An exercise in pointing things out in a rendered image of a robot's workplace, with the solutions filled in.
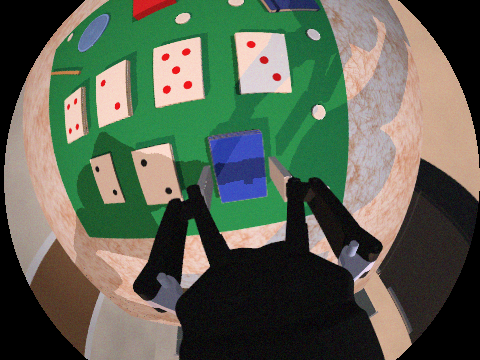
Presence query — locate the cream playing card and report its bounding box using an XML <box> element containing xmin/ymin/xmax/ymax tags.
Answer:
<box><xmin>96</xmin><ymin>60</ymin><xmax>129</xmax><ymax>128</ymax></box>
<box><xmin>64</xmin><ymin>87</ymin><xmax>85</xmax><ymax>144</ymax></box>
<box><xmin>153</xmin><ymin>37</ymin><xmax>204</xmax><ymax>108</ymax></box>

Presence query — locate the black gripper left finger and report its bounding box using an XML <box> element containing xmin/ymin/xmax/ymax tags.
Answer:
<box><xmin>133</xmin><ymin>165</ymin><xmax>250</xmax><ymax>315</ymax></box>

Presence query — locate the blue flat disc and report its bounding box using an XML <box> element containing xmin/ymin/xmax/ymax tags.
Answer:
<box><xmin>78</xmin><ymin>14</ymin><xmax>110</xmax><ymax>52</ymax></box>

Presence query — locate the white playing card with red pips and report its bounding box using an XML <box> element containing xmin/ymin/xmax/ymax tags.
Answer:
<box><xmin>235</xmin><ymin>32</ymin><xmax>292</xmax><ymax>94</ymax></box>

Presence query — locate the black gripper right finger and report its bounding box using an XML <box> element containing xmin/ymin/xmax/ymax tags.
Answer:
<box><xmin>269</xmin><ymin>156</ymin><xmax>383</xmax><ymax>292</ymax></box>

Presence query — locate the beige playing card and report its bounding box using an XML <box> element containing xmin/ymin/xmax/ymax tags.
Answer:
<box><xmin>131</xmin><ymin>143</ymin><xmax>183</xmax><ymax>205</ymax></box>

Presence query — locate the green felt mat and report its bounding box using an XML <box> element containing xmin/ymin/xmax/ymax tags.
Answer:
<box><xmin>49</xmin><ymin>0</ymin><xmax>349</xmax><ymax>239</ymax></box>

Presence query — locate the red square tile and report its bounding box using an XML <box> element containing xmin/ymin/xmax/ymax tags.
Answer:
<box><xmin>133</xmin><ymin>0</ymin><xmax>177</xmax><ymax>21</ymax></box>

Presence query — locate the beige card with black dots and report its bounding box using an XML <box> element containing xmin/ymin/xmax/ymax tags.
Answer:
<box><xmin>90</xmin><ymin>153</ymin><xmax>126</xmax><ymax>204</ymax></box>

